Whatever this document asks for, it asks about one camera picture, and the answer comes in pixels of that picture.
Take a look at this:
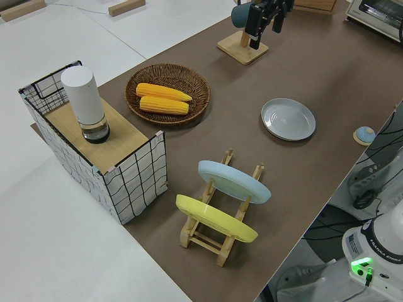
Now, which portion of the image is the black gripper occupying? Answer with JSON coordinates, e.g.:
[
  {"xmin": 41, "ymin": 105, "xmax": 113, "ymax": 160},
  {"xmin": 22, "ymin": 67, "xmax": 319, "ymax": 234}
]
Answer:
[{"xmin": 244, "ymin": 0, "xmax": 295, "ymax": 50}]

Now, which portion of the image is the gray plate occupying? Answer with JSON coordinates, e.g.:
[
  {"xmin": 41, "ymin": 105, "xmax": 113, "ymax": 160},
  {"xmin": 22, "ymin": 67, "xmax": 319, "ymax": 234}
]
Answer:
[{"xmin": 260, "ymin": 98, "xmax": 317, "ymax": 142}]

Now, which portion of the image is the light blue plate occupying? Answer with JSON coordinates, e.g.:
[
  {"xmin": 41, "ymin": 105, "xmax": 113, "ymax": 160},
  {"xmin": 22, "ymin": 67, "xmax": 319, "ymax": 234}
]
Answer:
[{"xmin": 197, "ymin": 159, "xmax": 272, "ymax": 204}]

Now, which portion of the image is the yellow plate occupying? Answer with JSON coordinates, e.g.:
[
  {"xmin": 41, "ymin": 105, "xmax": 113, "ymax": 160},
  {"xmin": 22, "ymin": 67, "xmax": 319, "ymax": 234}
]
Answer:
[{"xmin": 175, "ymin": 194, "xmax": 259, "ymax": 243}]

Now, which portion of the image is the wooden plate rack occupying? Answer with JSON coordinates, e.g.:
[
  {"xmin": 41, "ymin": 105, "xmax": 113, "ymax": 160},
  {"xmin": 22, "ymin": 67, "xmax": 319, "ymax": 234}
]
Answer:
[{"xmin": 179, "ymin": 148, "xmax": 266, "ymax": 267}]

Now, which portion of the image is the teal mug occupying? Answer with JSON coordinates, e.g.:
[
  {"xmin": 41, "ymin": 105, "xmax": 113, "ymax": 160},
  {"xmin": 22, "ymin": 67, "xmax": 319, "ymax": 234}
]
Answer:
[{"xmin": 231, "ymin": 0, "xmax": 253, "ymax": 28}]

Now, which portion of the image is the wooden mug stand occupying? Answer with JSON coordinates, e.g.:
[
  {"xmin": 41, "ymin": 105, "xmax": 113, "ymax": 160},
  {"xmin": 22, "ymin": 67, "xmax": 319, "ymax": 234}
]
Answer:
[{"xmin": 216, "ymin": 30, "xmax": 270, "ymax": 66}]

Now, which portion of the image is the white toaster oven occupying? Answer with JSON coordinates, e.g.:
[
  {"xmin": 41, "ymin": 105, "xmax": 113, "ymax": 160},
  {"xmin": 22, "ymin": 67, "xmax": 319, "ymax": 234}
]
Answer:
[{"xmin": 344, "ymin": 0, "xmax": 403, "ymax": 43}]

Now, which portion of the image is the brown wicker basket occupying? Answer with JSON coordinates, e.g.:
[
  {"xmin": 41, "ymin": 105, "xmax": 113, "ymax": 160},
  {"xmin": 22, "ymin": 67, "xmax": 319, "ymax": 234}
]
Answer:
[{"xmin": 125, "ymin": 64, "xmax": 211, "ymax": 126}]

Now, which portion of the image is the yellow corn cob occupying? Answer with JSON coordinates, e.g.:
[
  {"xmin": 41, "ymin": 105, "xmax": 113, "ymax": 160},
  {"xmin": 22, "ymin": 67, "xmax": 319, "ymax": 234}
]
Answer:
[
  {"xmin": 139, "ymin": 96, "xmax": 190, "ymax": 116},
  {"xmin": 135, "ymin": 82, "xmax": 193, "ymax": 103}
]

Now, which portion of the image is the wooden block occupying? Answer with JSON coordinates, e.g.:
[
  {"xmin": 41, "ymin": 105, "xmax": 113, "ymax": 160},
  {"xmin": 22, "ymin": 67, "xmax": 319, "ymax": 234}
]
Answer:
[
  {"xmin": 0, "ymin": 0, "xmax": 47, "ymax": 22},
  {"xmin": 108, "ymin": 0, "xmax": 147, "ymax": 17}
]

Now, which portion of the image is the blue call bell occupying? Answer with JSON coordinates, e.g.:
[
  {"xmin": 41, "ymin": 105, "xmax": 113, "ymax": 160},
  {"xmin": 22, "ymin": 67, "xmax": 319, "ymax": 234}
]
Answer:
[{"xmin": 352, "ymin": 125, "xmax": 375, "ymax": 146}]

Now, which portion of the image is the brown table mat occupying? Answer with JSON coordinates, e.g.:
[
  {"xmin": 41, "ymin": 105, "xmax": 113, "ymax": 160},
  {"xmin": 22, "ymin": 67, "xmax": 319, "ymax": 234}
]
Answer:
[{"xmin": 30, "ymin": 0, "xmax": 403, "ymax": 302}]

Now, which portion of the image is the white power strip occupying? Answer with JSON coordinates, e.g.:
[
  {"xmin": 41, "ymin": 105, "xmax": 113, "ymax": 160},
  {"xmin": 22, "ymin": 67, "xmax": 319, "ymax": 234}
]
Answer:
[{"xmin": 346, "ymin": 155, "xmax": 394, "ymax": 207}]

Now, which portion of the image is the wooden shelf board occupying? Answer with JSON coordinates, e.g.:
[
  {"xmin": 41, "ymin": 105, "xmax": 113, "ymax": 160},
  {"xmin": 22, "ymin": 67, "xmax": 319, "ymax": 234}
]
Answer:
[{"xmin": 43, "ymin": 97, "xmax": 149, "ymax": 167}]

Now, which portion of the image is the white cylinder bottle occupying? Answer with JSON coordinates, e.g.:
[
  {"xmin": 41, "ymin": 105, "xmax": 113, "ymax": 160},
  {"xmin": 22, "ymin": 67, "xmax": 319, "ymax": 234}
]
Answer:
[{"xmin": 60, "ymin": 65, "xmax": 111, "ymax": 145}]

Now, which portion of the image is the black power adapter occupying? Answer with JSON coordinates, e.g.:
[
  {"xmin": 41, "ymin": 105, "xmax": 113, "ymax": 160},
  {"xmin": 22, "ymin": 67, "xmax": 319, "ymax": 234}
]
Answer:
[{"xmin": 352, "ymin": 191, "xmax": 376, "ymax": 210}]

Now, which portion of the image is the wire basket with grid cloth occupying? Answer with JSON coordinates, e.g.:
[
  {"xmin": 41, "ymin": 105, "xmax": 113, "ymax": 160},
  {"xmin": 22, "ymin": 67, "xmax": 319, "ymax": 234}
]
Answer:
[{"xmin": 18, "ymin": 59, "xmax": 167, "ymax": 226}]

